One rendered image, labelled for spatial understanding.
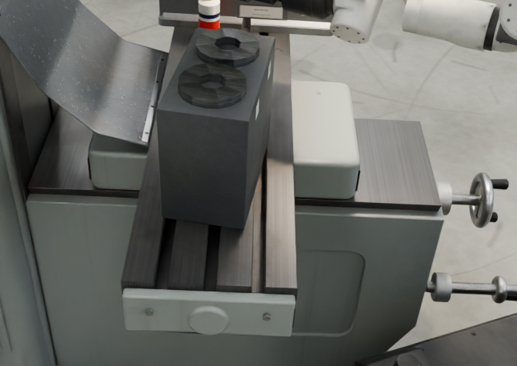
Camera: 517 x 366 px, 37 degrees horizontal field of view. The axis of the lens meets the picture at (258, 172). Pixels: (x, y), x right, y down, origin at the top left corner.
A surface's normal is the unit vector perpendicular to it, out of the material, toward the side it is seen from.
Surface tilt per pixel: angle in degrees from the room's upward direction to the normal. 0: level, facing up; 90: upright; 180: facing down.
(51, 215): 90
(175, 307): 90
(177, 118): 90
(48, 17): 63
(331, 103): 0
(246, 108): 0
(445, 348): 0
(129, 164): 90
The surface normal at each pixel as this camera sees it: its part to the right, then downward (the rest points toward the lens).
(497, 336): 0.04, -0.77
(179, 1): -0.04, 0.63
